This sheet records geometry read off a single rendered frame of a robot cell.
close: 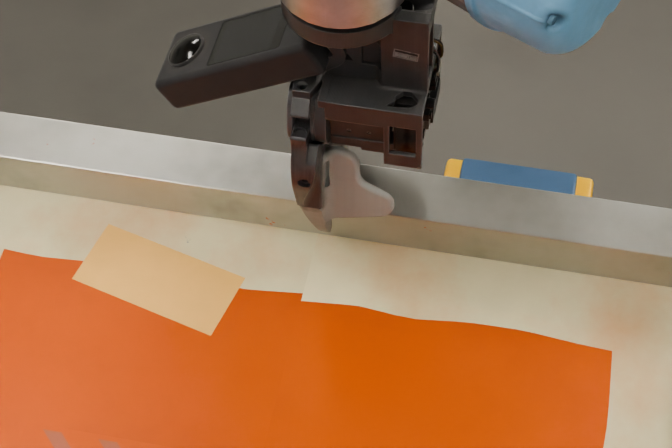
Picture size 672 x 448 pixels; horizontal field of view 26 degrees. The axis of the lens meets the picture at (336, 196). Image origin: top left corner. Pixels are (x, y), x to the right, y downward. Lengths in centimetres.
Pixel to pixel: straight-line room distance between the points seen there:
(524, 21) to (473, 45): 226
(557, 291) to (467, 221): 8
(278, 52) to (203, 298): 21
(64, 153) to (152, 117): 178
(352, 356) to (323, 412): 4
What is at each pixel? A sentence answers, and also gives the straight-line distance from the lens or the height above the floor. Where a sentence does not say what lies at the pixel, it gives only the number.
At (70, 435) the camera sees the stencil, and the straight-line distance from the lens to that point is 93.
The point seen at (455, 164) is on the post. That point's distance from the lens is 129.
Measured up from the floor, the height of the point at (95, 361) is 111.
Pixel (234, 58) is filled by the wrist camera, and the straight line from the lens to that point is 85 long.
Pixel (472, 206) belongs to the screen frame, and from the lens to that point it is 95.
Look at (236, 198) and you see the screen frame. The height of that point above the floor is 116.
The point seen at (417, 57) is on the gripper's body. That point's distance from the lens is 82.
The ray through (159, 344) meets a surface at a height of 112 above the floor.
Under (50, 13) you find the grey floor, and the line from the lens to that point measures 305.
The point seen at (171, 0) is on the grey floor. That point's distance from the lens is 304.
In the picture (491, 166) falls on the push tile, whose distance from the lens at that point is 127.
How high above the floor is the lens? 185
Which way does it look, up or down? 45 degrees down
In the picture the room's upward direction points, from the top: straight up
